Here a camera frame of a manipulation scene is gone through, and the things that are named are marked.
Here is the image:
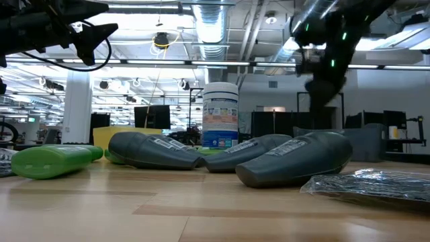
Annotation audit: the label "long ceiling light rail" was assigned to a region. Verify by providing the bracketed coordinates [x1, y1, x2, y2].
[0, 57, 430, 71]

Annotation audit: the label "dark grey travel bottle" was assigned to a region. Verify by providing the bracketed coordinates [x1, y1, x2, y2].
[107, 131, 203, 171]
[150, 133, 206, 168]
[234, 130, 353, 189]
[202, 134, 294, 174]

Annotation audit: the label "grey translucent plastic bin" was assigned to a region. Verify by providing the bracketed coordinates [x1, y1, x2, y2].
[292, 122, 387, 163]

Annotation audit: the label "yellow plastic bin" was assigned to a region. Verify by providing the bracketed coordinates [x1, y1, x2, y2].
[93, 126, 163, 151]

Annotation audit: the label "black standing monitor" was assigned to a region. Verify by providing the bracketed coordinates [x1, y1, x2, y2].
[134, 104, 171, 130]

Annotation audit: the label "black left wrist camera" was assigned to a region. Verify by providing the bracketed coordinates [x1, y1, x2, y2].
[76, 46, 97, 67]

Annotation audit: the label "silver round ceiling duct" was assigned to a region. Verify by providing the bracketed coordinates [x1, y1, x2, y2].
[190, 0, 233, 62]

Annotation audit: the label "black ceiling cable reel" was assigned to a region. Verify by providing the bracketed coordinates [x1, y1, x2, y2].
[153, 32, 170, 50]

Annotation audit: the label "white pillar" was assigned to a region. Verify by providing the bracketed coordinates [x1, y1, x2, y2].
[61, 69, 93, 145]

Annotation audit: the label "silver slanted ceiling duct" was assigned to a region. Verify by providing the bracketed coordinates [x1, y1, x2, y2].
[265, 33, 305, 73]

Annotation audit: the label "black desk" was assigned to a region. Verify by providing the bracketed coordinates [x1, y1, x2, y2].
[385, 138, 427, 155]

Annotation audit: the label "yellow hanging ceiling cable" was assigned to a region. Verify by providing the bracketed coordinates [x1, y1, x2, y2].
[143, 29, 181, 128]

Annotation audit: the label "thin black pole stand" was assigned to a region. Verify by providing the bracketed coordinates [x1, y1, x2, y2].
[187, 87, 205, 130]

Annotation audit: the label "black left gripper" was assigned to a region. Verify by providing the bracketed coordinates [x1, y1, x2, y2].
[0, 0, 119, 68]

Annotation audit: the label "black partition panels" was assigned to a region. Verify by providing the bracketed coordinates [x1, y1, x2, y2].
[251, 110, 337, 139]

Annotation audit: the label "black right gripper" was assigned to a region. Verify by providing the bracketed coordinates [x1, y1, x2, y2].
[304, 75, 349, 117]

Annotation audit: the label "white wipes canister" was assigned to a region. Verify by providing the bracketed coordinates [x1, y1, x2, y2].
[202, 81, 240, 150]

